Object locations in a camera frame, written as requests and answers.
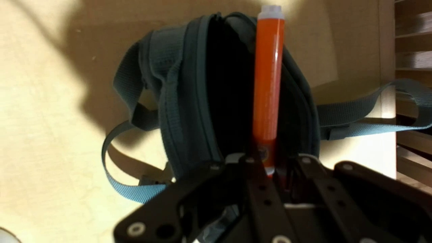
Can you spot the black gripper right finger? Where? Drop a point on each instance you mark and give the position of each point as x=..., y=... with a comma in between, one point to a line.
x=359, y=207

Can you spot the white mug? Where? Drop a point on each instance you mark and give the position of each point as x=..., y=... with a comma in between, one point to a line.
x=8, y=237

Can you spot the teal fabric bag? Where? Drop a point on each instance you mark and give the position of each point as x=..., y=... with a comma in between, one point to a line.
x=180, y=99

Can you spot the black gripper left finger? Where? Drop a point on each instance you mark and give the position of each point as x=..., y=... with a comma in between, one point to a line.
x=216, y=203

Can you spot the wooden chair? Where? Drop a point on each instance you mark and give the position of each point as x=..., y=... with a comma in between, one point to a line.
x=413, y=58

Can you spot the orange sharpie marker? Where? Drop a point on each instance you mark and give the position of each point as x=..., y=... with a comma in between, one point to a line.
x=269, y=81

